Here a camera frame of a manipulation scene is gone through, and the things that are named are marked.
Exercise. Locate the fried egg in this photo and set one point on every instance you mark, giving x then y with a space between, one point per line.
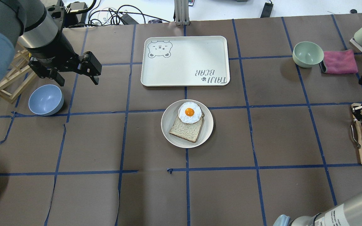
189 113

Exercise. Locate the pink folded cloth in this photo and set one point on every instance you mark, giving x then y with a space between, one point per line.
338 62

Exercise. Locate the wooden dish rack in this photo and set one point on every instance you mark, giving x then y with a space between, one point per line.
18 77

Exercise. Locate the cream bear serving tray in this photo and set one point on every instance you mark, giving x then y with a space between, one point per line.
185 61

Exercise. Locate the blue bowl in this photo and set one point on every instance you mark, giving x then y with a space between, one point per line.
46 100

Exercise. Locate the white round plate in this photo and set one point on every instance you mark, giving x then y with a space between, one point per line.
168 119

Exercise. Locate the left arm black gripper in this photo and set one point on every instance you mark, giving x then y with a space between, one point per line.
52 52

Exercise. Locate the green bowl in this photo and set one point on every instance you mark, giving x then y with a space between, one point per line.
307 54

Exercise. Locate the aluminium frame post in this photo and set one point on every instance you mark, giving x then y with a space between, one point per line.
182 12

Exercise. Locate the black power adapter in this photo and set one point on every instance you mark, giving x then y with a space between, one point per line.
267 9

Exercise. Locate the bottom bread slice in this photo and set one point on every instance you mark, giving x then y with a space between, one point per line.
189 132

